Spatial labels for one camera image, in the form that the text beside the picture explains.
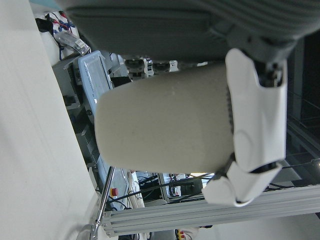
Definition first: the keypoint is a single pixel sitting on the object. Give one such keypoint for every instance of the beige cup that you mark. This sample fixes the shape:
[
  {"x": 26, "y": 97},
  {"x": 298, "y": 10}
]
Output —
[{"x": 162, "y": 120}]

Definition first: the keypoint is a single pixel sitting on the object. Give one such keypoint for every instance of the grey-blue teach pendant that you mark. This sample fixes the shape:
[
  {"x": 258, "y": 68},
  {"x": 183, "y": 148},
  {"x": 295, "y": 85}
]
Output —
[{"x": 92, "y": 75}]

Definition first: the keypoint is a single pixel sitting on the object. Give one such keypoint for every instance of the aluminium profile post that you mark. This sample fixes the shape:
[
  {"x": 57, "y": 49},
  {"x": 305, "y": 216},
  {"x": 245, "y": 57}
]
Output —
[{"x": 200, "y": 215}]

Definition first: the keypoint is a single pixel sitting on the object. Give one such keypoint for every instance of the light blue plastic bin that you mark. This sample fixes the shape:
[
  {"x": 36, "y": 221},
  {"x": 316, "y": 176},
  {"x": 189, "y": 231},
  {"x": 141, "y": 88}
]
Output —
[{"x": 47, "y": 3}]

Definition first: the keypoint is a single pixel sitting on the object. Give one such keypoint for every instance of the dark control box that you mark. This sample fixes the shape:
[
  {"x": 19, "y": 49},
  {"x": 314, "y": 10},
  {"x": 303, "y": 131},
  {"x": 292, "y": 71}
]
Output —
[{"x": 87, "y": 142}]

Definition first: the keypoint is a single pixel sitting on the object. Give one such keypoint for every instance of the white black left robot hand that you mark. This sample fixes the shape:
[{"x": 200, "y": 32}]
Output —
[{"x": 150, "y": 30}]

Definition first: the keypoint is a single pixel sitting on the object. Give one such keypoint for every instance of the grey control box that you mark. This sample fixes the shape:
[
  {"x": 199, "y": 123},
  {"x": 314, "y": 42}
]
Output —
[{"x": 67, "y": 82}]

